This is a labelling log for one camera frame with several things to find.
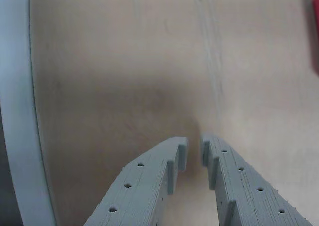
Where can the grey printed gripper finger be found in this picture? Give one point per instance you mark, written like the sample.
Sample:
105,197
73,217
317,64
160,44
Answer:
249,198
139,191

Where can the red lego block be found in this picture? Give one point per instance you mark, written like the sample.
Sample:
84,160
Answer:
316,31

